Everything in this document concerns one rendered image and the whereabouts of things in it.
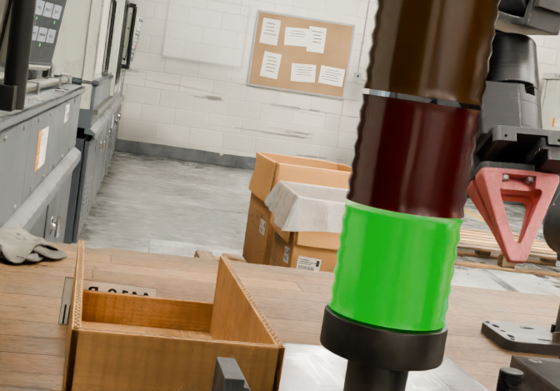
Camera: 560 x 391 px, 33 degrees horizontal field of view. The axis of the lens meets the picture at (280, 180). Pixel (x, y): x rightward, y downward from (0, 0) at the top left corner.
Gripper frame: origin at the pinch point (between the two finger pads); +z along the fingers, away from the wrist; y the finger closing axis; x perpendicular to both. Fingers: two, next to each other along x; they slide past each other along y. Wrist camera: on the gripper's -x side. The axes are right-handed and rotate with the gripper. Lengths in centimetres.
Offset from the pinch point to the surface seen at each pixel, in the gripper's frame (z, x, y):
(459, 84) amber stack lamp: 12, -20, 48
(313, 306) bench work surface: 0.6, -14.0, -19.5
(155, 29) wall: -552, -80, -896
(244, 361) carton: 14.3, -23.6, 19.0
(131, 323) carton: 7.1, -31.3, -4.2
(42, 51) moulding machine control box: -47, -52, -59
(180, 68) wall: -515, -47, -918
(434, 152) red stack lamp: 13, -20, 47
